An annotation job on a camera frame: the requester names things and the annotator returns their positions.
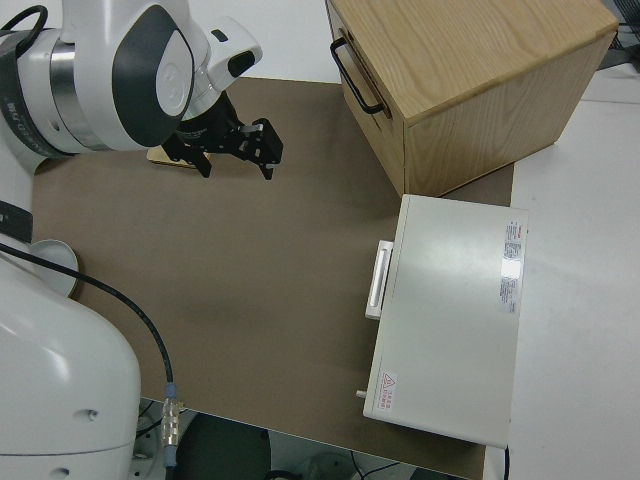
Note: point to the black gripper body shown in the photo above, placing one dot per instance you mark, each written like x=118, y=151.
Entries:
x=210, y=130

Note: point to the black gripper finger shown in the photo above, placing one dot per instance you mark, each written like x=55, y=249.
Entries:
x=265, y=145
x=197, y=159

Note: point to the wooden stand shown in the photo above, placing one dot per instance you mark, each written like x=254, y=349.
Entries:
x=159, y=156

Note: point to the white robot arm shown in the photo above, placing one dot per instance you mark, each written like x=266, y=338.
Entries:
x=100, y=75

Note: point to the gray plate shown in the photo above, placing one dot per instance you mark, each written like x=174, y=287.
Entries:
x=55, y=252

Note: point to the wooden drawer box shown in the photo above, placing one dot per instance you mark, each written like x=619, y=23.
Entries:
x=475, y=50

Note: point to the brown table mat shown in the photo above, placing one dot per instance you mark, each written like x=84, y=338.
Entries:
x=250, y=275

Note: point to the white toaster oven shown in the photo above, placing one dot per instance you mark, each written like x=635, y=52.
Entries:
x=450, y=310

